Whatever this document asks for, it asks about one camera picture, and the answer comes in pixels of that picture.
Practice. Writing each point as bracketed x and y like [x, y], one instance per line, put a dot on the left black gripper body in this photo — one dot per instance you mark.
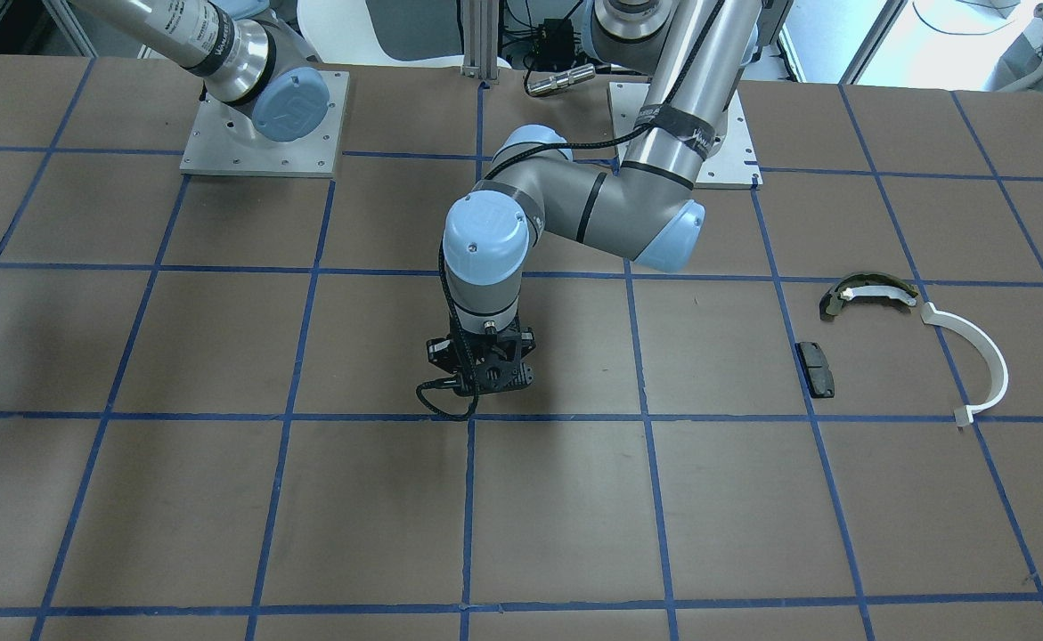
[438, 352]

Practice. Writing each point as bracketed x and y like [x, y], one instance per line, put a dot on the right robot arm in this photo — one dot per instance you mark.
[247, 56]

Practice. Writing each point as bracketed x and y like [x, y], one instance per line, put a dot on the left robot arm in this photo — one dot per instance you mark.
[694, 53]

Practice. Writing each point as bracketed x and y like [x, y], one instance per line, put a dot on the black brake pad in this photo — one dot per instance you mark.
[816, 370]

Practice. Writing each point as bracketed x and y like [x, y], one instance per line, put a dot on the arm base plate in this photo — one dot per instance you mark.
[734, 166]
[223, 143]

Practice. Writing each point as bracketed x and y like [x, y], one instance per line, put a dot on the aluminium frame post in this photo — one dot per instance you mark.
[480, 40]

